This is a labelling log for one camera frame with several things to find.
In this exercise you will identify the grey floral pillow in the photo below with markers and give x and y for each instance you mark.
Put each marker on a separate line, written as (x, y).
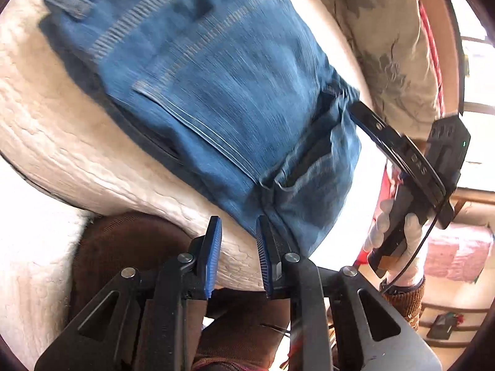
(379, 27)

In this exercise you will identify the barred window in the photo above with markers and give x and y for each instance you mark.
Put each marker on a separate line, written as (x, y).
(479, 143)

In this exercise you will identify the white quilted mattress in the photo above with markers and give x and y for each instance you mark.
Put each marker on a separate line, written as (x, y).
(58, 135)

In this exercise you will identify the small black device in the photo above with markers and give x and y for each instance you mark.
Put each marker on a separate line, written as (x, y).
(442, 328)

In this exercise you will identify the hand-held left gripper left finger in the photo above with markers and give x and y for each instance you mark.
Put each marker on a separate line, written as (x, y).
(212, 255)

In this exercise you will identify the person's right forearm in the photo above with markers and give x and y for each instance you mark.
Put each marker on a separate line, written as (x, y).
(408, 301)

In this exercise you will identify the brown bed base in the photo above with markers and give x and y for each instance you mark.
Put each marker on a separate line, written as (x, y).
(127, 239)

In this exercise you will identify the pink patterned cloth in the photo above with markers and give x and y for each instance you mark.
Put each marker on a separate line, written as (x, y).
(456, 251)

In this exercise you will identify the blue denim pants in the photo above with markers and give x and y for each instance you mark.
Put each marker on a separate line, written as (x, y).
(212, 85)

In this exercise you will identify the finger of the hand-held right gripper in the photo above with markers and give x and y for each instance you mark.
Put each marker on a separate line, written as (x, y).
(377, 125)

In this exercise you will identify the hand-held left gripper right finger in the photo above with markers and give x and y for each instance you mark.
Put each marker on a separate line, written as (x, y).
(265, 257)

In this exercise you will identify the person's right hand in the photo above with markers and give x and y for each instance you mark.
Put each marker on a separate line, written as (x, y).
(414, 239)

